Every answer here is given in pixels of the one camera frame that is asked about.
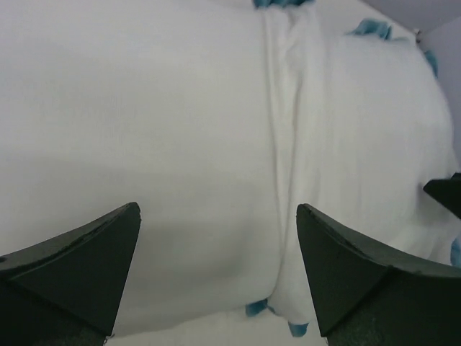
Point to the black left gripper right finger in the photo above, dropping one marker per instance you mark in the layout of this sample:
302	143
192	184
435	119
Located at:
367	293

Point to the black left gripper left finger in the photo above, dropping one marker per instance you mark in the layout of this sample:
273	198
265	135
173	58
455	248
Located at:
67	290

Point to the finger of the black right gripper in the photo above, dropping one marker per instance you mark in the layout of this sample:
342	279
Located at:
446	192

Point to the blue houndstooth pillowcase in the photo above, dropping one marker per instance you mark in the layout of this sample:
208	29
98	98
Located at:
384	31

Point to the white pillow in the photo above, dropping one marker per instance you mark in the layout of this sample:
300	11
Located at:
219	122

